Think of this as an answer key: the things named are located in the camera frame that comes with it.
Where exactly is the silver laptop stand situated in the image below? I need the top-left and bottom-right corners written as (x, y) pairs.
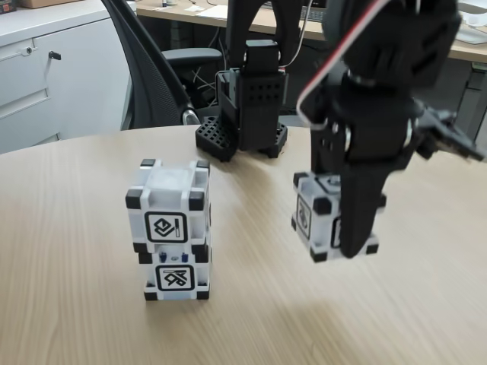
top-left (454, 11), bottom-right (487, 43)

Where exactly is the brown cardboard box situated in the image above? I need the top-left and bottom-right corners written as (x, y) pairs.
top-left (17, 0), bottom-right (79, 9)

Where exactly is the thin white cable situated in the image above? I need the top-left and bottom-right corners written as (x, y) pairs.
top-left (287, 0), bottom-right (317, 65)

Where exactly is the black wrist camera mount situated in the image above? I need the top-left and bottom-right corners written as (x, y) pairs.
top-left (414, 107), bottom-right (487, 161)

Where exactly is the white cube with layers symbol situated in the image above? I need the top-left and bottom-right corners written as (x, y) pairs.
top-left (125, 158), bottom-right (212, 254)

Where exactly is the wooden office desk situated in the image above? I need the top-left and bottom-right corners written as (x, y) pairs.
top-left (135, 0), bottom-right (487, 155)

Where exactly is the red white servo cable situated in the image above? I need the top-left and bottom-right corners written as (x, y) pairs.
top-left (296, 0), bottom-right (384, 129)

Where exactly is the black mesh office chair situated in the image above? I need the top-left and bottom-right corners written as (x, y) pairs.
top-left (101, 0), bottom-right (229, 131)

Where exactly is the white drawer cabinet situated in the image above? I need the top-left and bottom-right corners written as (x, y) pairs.
top-left (0, 0), bottom-right (134, 155)

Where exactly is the white cube with KR symbol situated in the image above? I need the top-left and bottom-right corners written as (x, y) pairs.
top-left (137, 243), bottom-right (212, 303)

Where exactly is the white cube with lightning symbol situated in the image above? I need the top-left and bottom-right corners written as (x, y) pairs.
top-left (291, 170), bottom-right (387, 264)

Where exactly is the white paper sheet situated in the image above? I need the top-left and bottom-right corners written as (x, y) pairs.
top-left (196, 3), bottom-right (229, 17)

